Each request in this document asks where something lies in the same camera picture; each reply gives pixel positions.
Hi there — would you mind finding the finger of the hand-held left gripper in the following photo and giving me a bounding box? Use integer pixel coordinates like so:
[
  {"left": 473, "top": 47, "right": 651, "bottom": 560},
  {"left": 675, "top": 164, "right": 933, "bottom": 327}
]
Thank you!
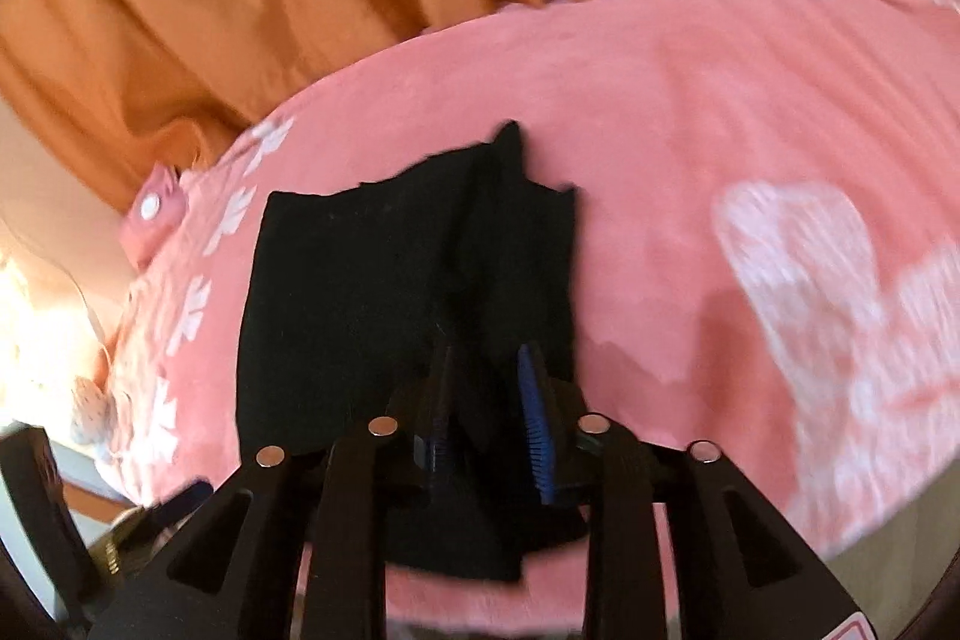
[{"left": 142, "top": 476, "right": 215, "bottom": 536}]

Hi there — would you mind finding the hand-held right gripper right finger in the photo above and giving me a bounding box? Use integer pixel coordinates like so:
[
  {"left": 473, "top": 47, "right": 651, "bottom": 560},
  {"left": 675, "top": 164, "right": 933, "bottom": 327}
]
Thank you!
[{"left": 516, "top": 341, "right": 875, "bottom": 640}]

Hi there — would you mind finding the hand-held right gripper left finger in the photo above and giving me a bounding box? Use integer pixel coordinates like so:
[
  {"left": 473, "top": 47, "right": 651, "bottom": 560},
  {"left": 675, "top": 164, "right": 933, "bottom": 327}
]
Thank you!
[{"left": 88, "top": 340, "right": 462, "bottom": 640}]

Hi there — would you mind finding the black long-sleeved sweater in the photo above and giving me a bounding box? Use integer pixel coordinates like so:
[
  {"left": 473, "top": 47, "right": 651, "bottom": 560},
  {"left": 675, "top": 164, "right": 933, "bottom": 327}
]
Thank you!
[{"left": 236, "top": 119, "right": 593, "bottom": 585}]

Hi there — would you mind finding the white dotted cloth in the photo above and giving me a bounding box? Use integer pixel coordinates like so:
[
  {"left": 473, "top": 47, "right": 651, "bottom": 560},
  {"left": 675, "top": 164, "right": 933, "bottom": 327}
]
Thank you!
[{"left": 67, "top": 377, "right": 125, "bottom": 446}]

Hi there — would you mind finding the pink blanket with white print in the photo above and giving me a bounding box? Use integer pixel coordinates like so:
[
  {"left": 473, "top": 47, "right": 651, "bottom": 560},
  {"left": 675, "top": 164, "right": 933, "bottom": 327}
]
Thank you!
[{"left": 105, "top": 0, "right": 960, "bottom": 633}]

